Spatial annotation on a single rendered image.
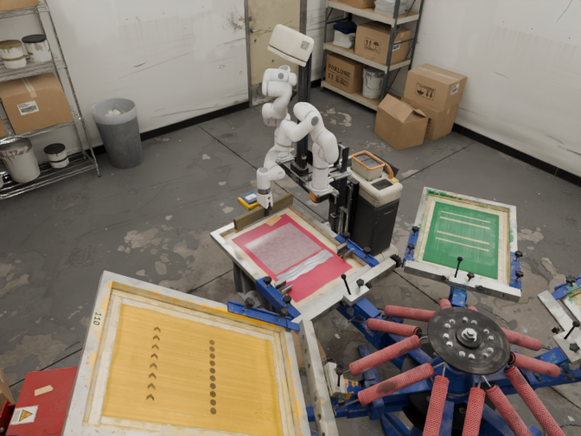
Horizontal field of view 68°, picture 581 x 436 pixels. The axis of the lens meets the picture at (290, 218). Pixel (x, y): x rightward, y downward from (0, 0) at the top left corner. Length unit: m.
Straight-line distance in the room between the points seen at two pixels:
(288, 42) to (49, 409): 1.90
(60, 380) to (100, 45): 3.89
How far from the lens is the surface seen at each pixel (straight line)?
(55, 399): 1.97
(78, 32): 5.17
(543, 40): 5.49
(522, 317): 3.86
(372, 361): 1.83
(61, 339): 3.64
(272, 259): 2.45
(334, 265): 2.44
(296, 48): 2.35
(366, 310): 2.13
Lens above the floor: 2.67
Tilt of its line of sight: 39 degrees down
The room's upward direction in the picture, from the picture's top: 1 degrees clockwise
